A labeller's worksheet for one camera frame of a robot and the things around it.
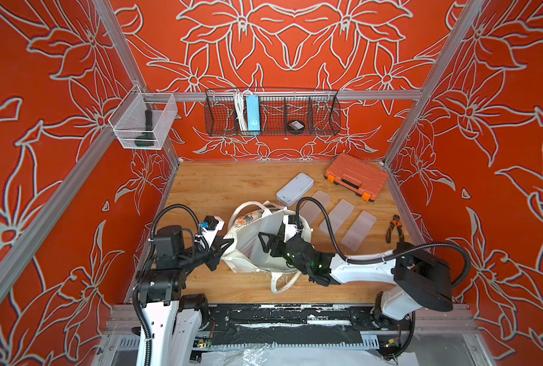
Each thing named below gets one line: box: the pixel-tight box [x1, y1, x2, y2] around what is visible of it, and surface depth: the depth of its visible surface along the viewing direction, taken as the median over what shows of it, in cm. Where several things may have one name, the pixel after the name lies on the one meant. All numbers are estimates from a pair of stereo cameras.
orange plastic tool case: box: [324, 153, 390, 203], surface depth 109 cm
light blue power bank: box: [245, 94, 261, 132], surface depth 92 cm
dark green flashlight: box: [134, 109, 155, 148], surface depth 81 cm
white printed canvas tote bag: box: [221, 201, 315, 295], surface depth 72 cm
